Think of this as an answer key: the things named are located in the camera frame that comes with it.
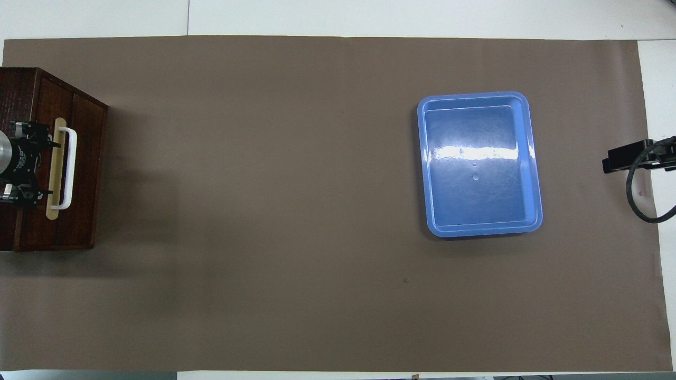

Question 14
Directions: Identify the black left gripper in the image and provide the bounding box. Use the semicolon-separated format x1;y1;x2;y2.
0;120;60;206

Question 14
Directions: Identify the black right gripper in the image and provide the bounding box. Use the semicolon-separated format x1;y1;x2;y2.
603;137;676;174

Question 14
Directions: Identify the dark wooden cabinet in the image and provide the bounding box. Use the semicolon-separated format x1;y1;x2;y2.
0;67;109;252

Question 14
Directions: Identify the blue plastic tray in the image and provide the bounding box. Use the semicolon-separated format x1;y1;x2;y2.
417;91;543;238

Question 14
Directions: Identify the brown table mat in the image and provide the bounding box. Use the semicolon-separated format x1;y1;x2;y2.
0;35;674;373

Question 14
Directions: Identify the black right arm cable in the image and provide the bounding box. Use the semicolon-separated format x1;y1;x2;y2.
626;136;676;224

